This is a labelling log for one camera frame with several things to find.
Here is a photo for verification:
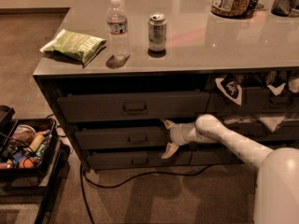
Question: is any black floor cable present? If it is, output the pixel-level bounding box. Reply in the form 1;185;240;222
79;162;216;224

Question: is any grey counter cabinet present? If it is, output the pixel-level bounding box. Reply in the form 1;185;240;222
34;0;299;170

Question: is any dark glass pitcher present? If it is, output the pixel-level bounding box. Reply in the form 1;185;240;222
271;0;297;17

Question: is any clear plastic water bottle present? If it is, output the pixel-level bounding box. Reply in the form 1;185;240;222
107;0;130;61

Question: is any black bin of items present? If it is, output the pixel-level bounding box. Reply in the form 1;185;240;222
0;119;58;177

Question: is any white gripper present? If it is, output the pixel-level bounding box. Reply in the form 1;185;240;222
162;119;198;159

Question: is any silver soda can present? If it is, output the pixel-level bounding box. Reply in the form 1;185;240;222
149;12;167;52

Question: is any green chip bag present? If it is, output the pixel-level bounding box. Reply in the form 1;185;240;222
40;29;107;65

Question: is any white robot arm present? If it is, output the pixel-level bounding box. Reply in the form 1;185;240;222
163;114;299;224

